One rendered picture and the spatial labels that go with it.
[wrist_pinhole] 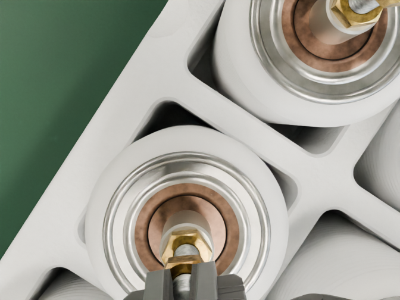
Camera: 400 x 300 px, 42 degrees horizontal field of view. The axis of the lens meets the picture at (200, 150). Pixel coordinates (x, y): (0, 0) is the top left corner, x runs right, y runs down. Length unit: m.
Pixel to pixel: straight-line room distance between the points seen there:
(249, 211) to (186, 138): 0.04
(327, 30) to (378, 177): 0.14
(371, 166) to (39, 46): 0.31
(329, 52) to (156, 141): 0.09
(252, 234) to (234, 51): 0.08
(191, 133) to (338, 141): 0.11
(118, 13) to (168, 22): 0.19
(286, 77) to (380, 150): 0.11
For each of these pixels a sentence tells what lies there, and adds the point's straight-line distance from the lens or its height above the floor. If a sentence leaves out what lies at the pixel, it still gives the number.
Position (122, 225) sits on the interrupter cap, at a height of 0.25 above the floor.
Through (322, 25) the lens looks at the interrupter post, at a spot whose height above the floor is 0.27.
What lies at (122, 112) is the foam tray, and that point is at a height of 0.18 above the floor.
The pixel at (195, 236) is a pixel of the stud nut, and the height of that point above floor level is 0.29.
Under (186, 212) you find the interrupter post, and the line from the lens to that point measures 0.23.
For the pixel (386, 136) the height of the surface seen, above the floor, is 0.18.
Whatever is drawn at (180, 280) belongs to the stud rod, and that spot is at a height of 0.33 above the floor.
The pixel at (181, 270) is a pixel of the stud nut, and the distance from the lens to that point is 0.16.
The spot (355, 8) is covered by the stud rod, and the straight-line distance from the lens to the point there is 0.21.
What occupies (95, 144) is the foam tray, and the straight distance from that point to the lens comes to 0.31.
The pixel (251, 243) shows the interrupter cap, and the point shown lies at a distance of 0.24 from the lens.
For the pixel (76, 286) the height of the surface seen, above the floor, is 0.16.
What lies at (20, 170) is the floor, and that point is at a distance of 0.51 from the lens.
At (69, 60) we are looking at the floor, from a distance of 0.50.
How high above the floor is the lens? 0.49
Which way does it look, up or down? 86 degrees down
